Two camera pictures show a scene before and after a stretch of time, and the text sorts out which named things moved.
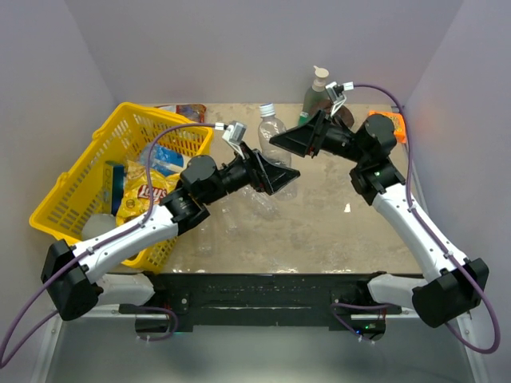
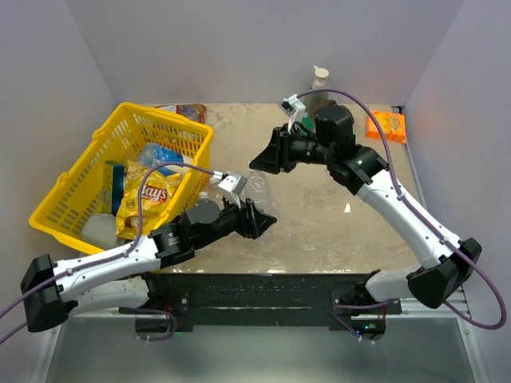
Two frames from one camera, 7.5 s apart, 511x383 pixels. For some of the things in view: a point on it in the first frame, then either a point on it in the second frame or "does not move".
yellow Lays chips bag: (135, 196) does not move
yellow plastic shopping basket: (77, 195) does not move
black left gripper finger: (265, 173) → (252, 225)
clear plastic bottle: (271, 128) → (257, 188)
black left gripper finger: (276, 177) → (263, 221)
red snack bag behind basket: (196, 112) does not move
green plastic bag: (304, 117) does not move
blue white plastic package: (165, 160) does not move
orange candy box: (398, 124) does not move
